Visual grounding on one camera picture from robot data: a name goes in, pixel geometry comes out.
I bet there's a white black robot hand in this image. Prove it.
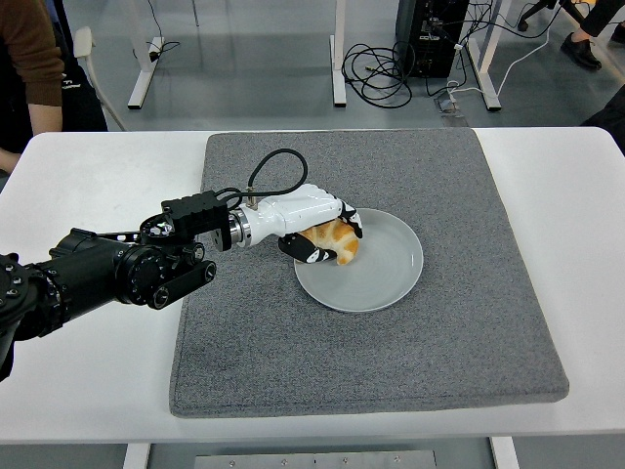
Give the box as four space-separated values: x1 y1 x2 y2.
242 184 365 266

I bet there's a golden croissant bread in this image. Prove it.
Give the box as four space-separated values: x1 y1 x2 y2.
297 219 362 268

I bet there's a round grey plate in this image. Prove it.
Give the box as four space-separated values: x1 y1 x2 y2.
294 207 425 313

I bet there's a grey metal plate with screws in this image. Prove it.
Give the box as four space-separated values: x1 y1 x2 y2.
193 449 438 469

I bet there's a white desk leg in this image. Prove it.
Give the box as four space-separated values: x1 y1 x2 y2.
466 0 504 112
127 0 166 109
329 0 349 108

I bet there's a grey fabric mat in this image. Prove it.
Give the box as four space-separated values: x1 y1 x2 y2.
168 127 570 419

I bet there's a grey floor socket box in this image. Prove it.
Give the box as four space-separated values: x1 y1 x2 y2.
434 92 465 117

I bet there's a black computer tower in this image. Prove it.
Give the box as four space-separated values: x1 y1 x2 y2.
394 0 470 79

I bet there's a white chair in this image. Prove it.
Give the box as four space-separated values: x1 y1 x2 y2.
72 26 129 132

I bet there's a white table leg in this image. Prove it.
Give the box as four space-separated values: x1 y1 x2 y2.
490 436 521 469
121 443 151 469

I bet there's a black chair base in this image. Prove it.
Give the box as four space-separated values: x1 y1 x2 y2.
512 0 587 31

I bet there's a person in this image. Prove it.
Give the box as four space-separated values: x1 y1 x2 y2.
0 0 108 175

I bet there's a person's leg with shoe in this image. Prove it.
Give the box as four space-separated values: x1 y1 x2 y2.
560 0 625 70

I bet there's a coiled black cable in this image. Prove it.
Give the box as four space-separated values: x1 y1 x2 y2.
341 41 414 109

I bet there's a thin black cable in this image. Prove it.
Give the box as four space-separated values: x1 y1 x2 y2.
146 0 182 63

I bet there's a white cable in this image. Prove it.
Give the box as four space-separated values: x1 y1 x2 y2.
446 14 558 99

